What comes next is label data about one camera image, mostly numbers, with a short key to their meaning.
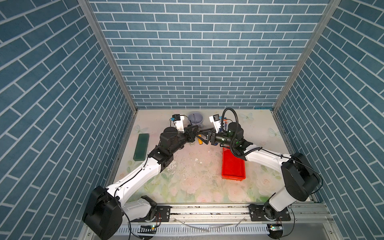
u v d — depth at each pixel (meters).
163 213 0.74
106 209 0.39
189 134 0.65
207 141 0.70
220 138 0.70
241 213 0.75
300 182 0.45
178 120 0.67
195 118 1.08
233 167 0.86
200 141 0.74
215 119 0.72
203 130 0.78
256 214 0.73
